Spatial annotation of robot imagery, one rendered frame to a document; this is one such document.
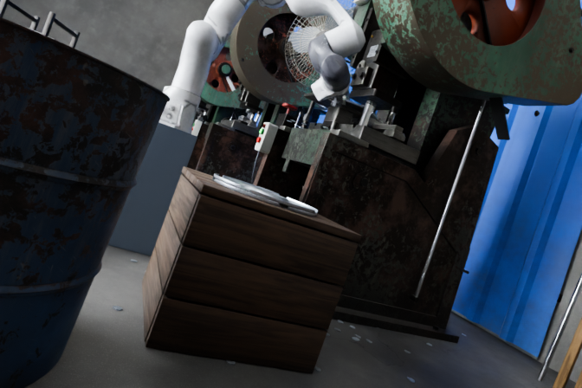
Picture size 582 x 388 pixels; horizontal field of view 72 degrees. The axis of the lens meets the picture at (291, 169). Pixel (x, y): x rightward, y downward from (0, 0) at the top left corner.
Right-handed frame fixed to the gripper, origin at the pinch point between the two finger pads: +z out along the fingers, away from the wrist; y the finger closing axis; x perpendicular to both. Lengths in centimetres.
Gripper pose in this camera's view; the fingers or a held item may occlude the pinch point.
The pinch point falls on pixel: (341, 99)
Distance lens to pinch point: 162.1
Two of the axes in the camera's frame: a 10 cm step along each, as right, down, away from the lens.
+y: 3.3, -9.4, 0.2
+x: -9.2, -3.2, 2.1
